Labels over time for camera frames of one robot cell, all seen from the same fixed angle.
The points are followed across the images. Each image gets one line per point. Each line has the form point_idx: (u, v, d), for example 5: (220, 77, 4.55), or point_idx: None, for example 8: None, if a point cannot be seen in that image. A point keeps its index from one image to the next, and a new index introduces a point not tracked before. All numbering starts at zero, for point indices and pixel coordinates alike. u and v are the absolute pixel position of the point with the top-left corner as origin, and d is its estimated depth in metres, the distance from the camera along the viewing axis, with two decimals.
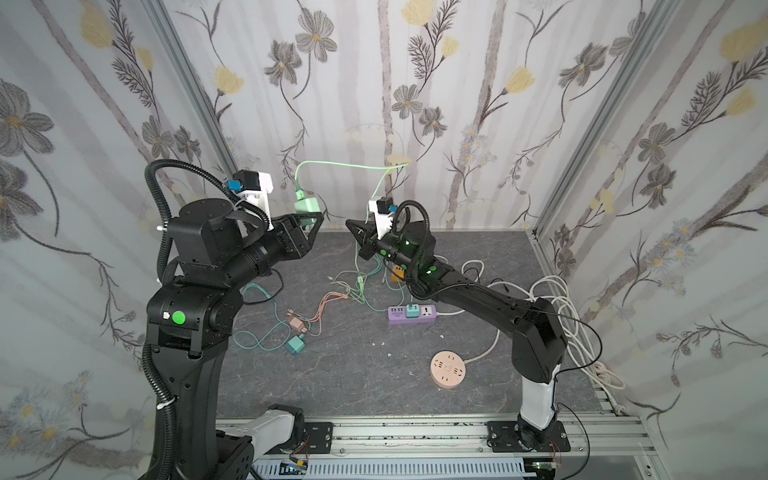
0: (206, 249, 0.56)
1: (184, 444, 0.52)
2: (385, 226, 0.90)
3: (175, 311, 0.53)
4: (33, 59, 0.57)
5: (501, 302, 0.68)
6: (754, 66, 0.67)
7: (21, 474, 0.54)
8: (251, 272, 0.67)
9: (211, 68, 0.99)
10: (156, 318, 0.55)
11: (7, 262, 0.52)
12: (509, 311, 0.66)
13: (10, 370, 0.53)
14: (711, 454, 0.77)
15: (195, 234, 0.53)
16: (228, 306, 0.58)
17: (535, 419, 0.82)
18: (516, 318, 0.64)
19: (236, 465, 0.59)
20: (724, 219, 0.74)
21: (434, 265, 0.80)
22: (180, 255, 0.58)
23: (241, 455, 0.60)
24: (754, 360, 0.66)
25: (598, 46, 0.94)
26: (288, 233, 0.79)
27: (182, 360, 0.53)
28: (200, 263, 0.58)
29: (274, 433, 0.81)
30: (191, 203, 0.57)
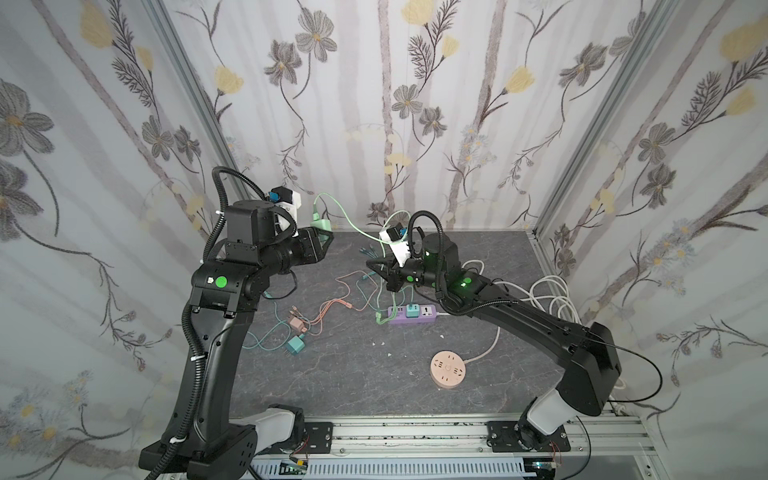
0: (250, 230, 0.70)
1: (206, 401, 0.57)
2: (403, 253, 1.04)
3: (218, 275, 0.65)
4: (32, 58, 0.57)
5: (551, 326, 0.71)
6: (755, 66, 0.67)
7: (21, 474, 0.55)
8: (277, 264, 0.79)
9: (211, 68, 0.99)
10: (201, 285, 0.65)
11: (7, 263, 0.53)
12: (562, 339, 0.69)
13: (10, 370, 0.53)
14: (711, 453, 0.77)
15: (247, 217, 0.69)
16: (259, 280, 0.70)
17: (543, 427, 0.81)
18: (571, 347, 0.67)
19: (242, 449, 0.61)
20: (724, 219, 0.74)
21: (467, 277, 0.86)
22: (228, 236, 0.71)
23: (247, 439, 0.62)
24: (755, 360, 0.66)
25: (597, 46, 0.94)
26: (309, 239, 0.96)
27: (218, 321, 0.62)
28: (243, 243, 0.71)
29: (274, 432, 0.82)
30: (243, 199, 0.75)
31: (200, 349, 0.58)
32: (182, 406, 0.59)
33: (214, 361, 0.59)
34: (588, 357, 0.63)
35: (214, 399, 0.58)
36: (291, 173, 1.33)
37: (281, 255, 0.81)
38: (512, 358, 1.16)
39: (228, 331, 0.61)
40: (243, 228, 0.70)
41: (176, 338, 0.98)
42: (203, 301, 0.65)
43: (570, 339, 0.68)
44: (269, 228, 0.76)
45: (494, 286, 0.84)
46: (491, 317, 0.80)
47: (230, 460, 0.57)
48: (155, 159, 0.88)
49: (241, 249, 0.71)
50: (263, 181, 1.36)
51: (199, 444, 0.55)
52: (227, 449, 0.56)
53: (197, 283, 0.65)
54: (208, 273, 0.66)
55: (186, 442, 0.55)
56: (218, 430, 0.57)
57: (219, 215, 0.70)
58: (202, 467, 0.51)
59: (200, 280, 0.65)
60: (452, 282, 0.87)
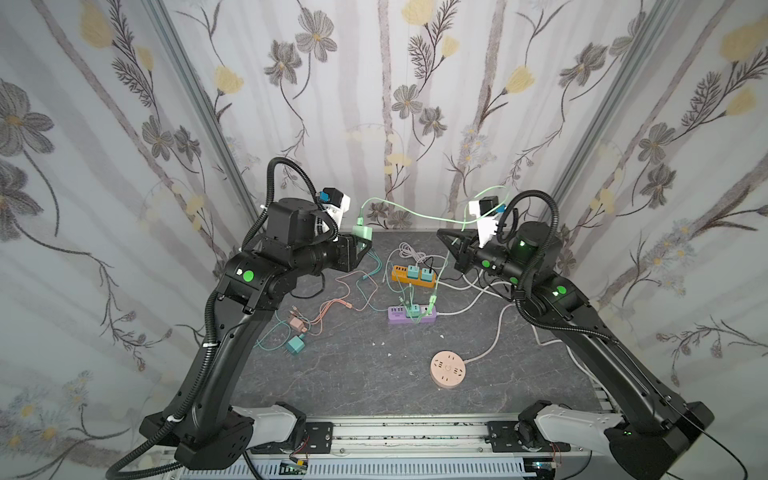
0: (288, 230, 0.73)
1: (208, 388, 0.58)
2: (487, 236, 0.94)
3: (248, 269, 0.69)
4: (33, 58, 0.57)
5: (645, 385, 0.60)
6: (755, 66, 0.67)
7: (21, 474, 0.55)
8: (308, 265, 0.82)
9: (211, 68, 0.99)
10: (231, 274, 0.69)
11: (7, 263, 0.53)
12: (658, 407, 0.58)
13: (10, 370, 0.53)
14: (711, 453, 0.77)
15: (286, 218, 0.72)
16: (284, 281, 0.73)
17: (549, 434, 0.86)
18: (665, 423, 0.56)
19: (233, 441, 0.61)
20: (724, 219, 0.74)
21: (562, 286, 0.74)
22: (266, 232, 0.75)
23: (240, 434, 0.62)
24: (755, 360, 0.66)
25: (597, 46, 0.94)
26: (346, 248, 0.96)
27: (236, 313, 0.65)
28: (279, 242, 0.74)
29: (274, 427, 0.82)
30: (288, 199, 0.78)
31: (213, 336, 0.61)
32: (185, 387, 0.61)
33: (225, 352, 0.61)
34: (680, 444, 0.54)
35: (216, 387, 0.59)
36: (291, 173, 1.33)
37: (315, 258, 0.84)
38: (513, 358, 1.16)
39: (244, 327, 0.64)
40: (280, 228, 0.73)
41: (177, 339, 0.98)
42: (232, 291, 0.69)
43: (669, 412, 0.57)
44: (307, 232, 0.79)
45: (590, 307, 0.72)
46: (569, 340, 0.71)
47: (220, 449, 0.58)
48: (155, 159, 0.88)
49: (275, 246, 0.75)
50: (263, 181, 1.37)
51: (191, 426, 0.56)
52: (218, 442, 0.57)
53: (230, 272, 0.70)
54: (240, 264, 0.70)
55: (182, 422, 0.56)
56: (213, 420, 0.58)
57: (262, 210, 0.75)
58: (189, 453, 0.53)
59: (231, 271, 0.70)
60: (542, 285, 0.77)
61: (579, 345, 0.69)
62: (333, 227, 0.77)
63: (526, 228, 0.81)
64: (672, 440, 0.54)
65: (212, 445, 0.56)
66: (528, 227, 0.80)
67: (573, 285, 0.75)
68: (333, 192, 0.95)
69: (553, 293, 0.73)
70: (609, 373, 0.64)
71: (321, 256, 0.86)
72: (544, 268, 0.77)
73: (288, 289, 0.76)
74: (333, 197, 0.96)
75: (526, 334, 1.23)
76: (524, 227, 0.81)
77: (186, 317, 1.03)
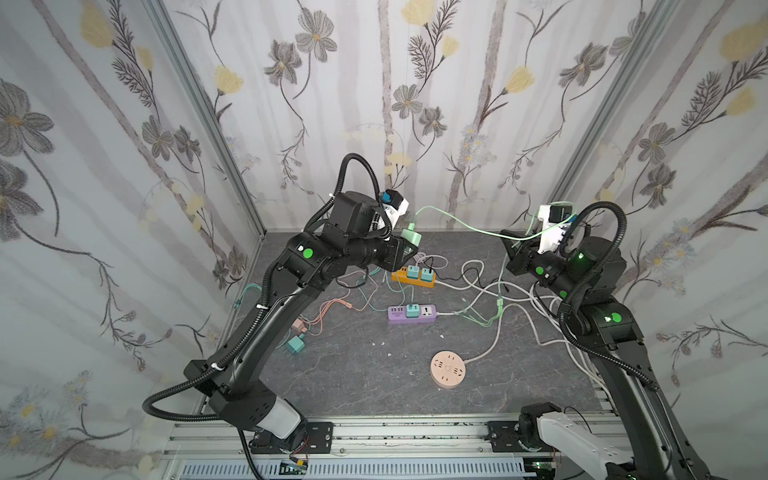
0: (349, 219, 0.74)
1: (248, 347, 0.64)
2: (550, 240, 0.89)
3: (308, 247, 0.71)
4: (33, 59, 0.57)
5: (670, 438, 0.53)
6: (754, 66, 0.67)
7: (21, 474, 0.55)
8: (359, 258, 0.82)
9: (211, 68, 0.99)
10: (292, 249, 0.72)
11: (7, 262, 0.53)
12: (674, 466, 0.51)
13: (11, 370, 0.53)
14: (711, 453, 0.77)
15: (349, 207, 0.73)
16: (336, 267, 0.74)
17: (546, 435, 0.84)
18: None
19: (257, 406, 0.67)
20: (724, 219, 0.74)
21: (617, 314, 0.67)
22: (329, 218, 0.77)
23: (264, 401, 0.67)
24: (755, 360, 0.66)
25: (597, 46, 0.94)
26: (394, 249, 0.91)
27: (290, 285, 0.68)
28: (338, 229, 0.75)
29: (282, 414, 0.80)
30: (355, 193, 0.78)
31: (267, 301, 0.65)
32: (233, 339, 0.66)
33: (272, 318, 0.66)
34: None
35: (257, 348, 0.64)
36: (291, 173, 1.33)
37: (365, 251, 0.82)
38: (513, 358, 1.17)
39: (291, 299, 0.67)
40: (343, 215, 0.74)
41: (177, 339, 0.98)
42: (289, 264, 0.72)
43: (685, 474, 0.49)
44: (366, 224, 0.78)
45: (643, 346, 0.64)
46: (605, 372, 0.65)
47: (243, 409, 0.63)
48: (155, 159, 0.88)
49: (335, 232, 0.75)
50: (263, 180, 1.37)
51: (228, 379, 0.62)
52: (244, 402, 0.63)
53: (292, 245, 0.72)
54: (302, 241, 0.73)
55: (223, 372, 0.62)
56: (247, 378, 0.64)
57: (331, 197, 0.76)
58: (222, 402, 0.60)
59: (293, 246, 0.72)
60: (595, 306, 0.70)
61: (613, 378, 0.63)
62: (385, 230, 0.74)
63: (586, 241, 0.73)
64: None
65: (239, 403, 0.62)
66: (590, 239, 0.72)
67: (630, 313, 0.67)
68: (395, 193, 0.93)
69: (604, 318, 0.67)
70: (636, 416, 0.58)
71: (372, 251, 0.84)
72: (600, 287, 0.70)
73: (336, 276, 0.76)
74: (393, 200, 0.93)
75: (525, 334, 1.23)
76: (585, 239, 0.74)
77: (186, 317, 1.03)
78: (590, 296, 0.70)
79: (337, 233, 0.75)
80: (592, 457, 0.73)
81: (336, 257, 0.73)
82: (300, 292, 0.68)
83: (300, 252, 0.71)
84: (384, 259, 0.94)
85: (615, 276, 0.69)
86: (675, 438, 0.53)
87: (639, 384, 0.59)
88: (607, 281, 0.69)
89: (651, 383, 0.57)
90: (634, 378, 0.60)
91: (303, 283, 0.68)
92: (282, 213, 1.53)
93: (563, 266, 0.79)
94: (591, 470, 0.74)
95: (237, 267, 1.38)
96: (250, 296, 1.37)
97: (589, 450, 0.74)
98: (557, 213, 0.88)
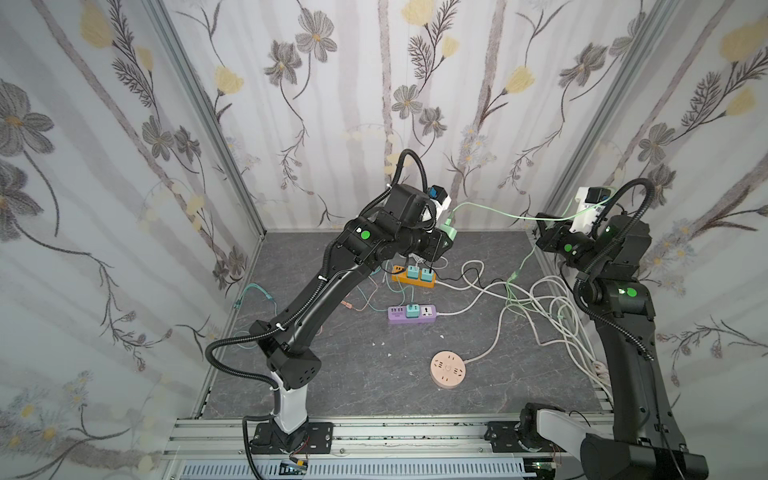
0: (405, 208, 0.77)
1: (308, 311, 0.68)
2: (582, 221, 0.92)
3: (366, 229, 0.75)
4: (33, 59, 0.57)
5: (653, 404, 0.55)
6: (754, 66, 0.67)
7: (21, 474, 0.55)
8: (403, 247, 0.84)
9: (211, 68, 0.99)
10: (352, 228, 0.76)
11: (7, 263, 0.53)
12: (650, 428, 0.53)
13: (11, 371, 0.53)
14: (711, 454, 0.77)
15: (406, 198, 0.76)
16: (388, 252, 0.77)
17: (543, 430, 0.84)
18: (643, 440, 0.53)
19: (307, 368, 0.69)
20: (724, 219, 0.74)
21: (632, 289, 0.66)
22: (384, 206, 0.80)
23: (312, 365, 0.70)
24: (754, 360, 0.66)
25: (597, 46, 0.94)
26: (434, 241, 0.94)
27: (348, 262, 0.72)
28: (393, 216, 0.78)
29: (295, 407, 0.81)
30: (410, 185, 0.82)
31: (328, 273, 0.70)
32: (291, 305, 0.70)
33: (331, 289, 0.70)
34: (646, 463, 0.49)
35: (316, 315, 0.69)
36: (291, 173, 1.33)
37: (411, 241, 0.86)
38: (513, 358, 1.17)
39: (346, 275, 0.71)
40: (398, 204, 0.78)
41: (177, 339, 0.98)
42: (346, 242, 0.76)
43: (658, 437, 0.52)
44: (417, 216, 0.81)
45: (652, 323, 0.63)
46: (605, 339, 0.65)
47: (296, 371, 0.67)
48: (155, 159, 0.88)
49: (388, 218, 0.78)
50: (263, 180, 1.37)
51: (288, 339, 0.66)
52: (300, 363, 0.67)
53: (352, 226, 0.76)
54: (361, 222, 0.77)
55: (283, 332, 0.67)
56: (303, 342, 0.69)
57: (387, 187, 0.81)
58: (282, 359, 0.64)
59: (351, 228, 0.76)
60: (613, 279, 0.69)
61: (611, 346, 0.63)
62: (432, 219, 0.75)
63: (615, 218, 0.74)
64: (639, 449, 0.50)
65: (295, 364, 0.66)
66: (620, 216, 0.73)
67: (646, 293, 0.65)
68: (441, 190, 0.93)
69: (618, 290, 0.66)
70: (623, 381, 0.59)
71: (415, 242, 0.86)
72: (622, 263, 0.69)
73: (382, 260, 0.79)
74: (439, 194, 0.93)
75: (525, 334, 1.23)
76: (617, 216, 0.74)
77: (186, 317, 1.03)
78: (609, 269, 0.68)
79: (391, 218, 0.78)
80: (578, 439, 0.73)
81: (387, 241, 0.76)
82: (355, 270, 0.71)
83: (359, 232, 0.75)
84: (424, 250, 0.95)
85: (638, 253, 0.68)
86: (658, 407, 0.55)
87: (636, 353, 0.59)
88: (628, 257, 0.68)
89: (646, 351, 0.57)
90: (632, 346, 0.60)
91: (359, 260, 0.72)
92: (282, 213, 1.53)
93: (593, 244, 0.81)
94: (577, 453, 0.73)
95: (237, 267, 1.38)
96: (250, 296, 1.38)
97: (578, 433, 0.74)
98: (594, 195, 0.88)
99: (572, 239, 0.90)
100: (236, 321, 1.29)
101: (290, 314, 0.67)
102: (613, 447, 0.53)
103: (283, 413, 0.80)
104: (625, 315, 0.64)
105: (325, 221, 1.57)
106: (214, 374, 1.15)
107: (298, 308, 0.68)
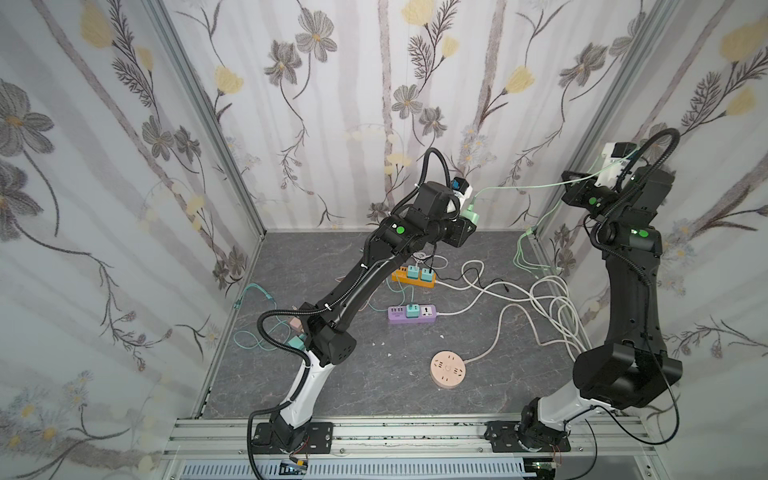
0: (433, 205, 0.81)
1: (353, 294, 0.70)
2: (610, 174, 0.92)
3: (401, 224, 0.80)
4: (33, 59, 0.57)
5: (642, 315, 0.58)
6: (754, 66, 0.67)
7: (21, 474, 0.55)
8: (431, 239, 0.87)
9: (211, 68, 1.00)
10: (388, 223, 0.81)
11: (7, 263, 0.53)
12: (634, 335, 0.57)
13: (11, 371, 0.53)
14: (712, 454, 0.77)
15: (433, 195, 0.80)
16: (420, 243, 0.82)
17: (542, 415, 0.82)
18: (626, 342, 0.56)
19: (347, 346, 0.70)
20: (724, 219, 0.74)
21: (645, 231, 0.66)
22: (412, 203, 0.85)
23: (350, 344, 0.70)
24: (755, 360, 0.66)
25: (597, 46, 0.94)
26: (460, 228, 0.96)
27: (385, 253, 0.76)
28: (422, 213, 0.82)
29: (307, 401, 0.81)
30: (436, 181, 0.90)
31: (368, 261, 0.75)
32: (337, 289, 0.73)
33: (375, 275, 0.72)
34: (625, 359, 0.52)
35: (360, 299, 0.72)
36: (291, 173, 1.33)
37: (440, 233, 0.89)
38: (513, 358, 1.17)
39: (386, 263, 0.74)
40: (425, 201, 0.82)
41: (177, 339, 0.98)
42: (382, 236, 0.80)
43: (641, 342, 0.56)
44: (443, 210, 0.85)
45: (659, 259, 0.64)
46: (610, 270, 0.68)
47: (340, 345, 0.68)
48: (155, 159, 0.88)
49: (418, 216, 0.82)
50: (263, 181, 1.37)
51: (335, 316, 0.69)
52: (343, 339, 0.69)
53: (388, 222, 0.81)
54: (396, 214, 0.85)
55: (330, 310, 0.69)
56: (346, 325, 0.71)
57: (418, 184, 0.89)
58: (330, 334, 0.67)
59: (386, 224, 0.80)
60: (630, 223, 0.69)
61: (617, 279, 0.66)
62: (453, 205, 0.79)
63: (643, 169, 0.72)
64: (620, 347, 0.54)
65: (338, 340, 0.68)
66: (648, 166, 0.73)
67: (658, 235, 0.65)
68: (464, 181, 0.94)
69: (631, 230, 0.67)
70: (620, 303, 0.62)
71: (443, 232, 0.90)
72: (640, 210, 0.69)
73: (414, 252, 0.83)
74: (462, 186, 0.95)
75: (525, 334, 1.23)
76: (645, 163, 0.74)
77: (186, 317, 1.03)
78: (627, 214, 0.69)
79: (418, 215, 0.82)
80: (572, 391, 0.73)
81: (418, 235, 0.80)
82: (392, 260, 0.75)
83: (394, 227, 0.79)
84: (451, 236, 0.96)
85: (657, 201, 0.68)
86: (647, 318, 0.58)
87: (635, 278, 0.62)
88: (645, 203, 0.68)
89: (644, 274, 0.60)
90: (633, 274, 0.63)
91: (395, 250, 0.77)
92: (282, 213, 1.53)
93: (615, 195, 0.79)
94: (570, 398, 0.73)
95: (237, 267, 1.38)
96: (250, 296, 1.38)
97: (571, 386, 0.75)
98: (620, 149, 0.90)
99: (596, 191, 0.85)
100: (236, 321, 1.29)
101: (336, 296, 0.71)
102: (599, 350, 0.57)
103: (299, 401, 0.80)
104: (633, 250, 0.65)
105: (325, 221, 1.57)
106: (214, 374, 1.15)
107: (343, 291, 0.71)
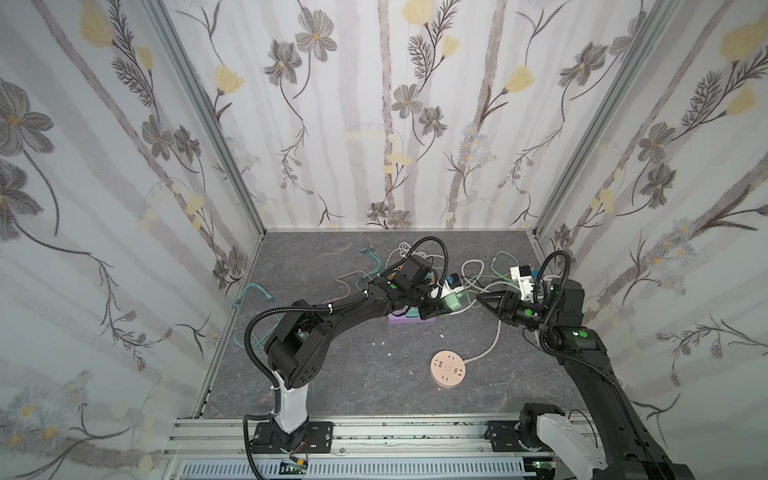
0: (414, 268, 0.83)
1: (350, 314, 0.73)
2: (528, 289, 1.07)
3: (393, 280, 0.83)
4: (33, 58, 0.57)
5: (628, 421, 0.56)
6: (754, 65, 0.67)
7: (21, 474, 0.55)
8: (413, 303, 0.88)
9: (211, 68, 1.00)
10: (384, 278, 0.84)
11: (7, 262, 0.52)
12: (632, 445, 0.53)
13: (11, 370, 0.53)
14: (711, 454, 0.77)
15: (420, 266, 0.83)
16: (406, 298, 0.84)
17: (542, 434, 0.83)
18: (630, 456, 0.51)
19: (313, 362, 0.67)
20: (724, 219, 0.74)
21: (583, 331, 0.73)
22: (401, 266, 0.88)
23: (315, 363, 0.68)
24: (754, 360, 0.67)
25: (597, 45, 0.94)
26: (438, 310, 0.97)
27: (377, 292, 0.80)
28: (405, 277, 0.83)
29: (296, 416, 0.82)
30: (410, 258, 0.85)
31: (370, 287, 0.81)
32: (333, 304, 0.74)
33: (363, 310, 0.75)
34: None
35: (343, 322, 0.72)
36: (291, 173, 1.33)
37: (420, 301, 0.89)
38: (512, 358, 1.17)
39: (375, 302, 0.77)
40: (410, 269, 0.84)
41: (176, 339, 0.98)
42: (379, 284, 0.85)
43: (641, 450, 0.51)
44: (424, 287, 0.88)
45: (607, 357, 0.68)
46: (576, 380, 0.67)
47: (317, 355, 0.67)
48: (155, 159, 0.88)
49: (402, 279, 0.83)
50: (263, 180, 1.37)
51: (331, 321, 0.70)
52: (324, 349, 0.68)
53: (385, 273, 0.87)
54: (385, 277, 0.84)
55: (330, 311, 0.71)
56: (327, 343, 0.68)
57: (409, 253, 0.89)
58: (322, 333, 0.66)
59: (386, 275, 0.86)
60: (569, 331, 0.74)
61: (582, 383, 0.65)
62: (422, 268, 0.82)
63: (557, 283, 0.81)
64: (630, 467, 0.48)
65: (323, 347, 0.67)
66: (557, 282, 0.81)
67: (595, 334, 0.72)
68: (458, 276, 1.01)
69: (573, 333, 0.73)
70: (597, 407, 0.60)
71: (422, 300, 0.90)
72: (570, 312, 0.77)
73: (390, 310, 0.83)
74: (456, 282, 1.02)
75: (525, 334, 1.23)
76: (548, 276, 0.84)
77: (186, 317, 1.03)
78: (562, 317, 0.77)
79: (403, 277, 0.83)
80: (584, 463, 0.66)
81: (402, 295, 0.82)
82: (381, 300, 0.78)
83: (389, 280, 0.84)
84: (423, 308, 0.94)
85: (580, 303, 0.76)
86: (633, 422, 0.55)
87: (599, 379, 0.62)
88: (572, 306, 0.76)
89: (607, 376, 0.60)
90: (595, 375, 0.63)
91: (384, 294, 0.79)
92: (282, 213, 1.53)
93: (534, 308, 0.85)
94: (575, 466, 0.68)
95: (237, 267, 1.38)
96: (250, 296, 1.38)
97: (581, 454, 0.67)
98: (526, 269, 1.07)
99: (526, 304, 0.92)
100: (236, 321, 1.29)
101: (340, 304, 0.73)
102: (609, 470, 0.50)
103: (284, 414, 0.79)
104: (583, 351, 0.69)
105: (325, 220, 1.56)
106: (214, 374, 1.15)
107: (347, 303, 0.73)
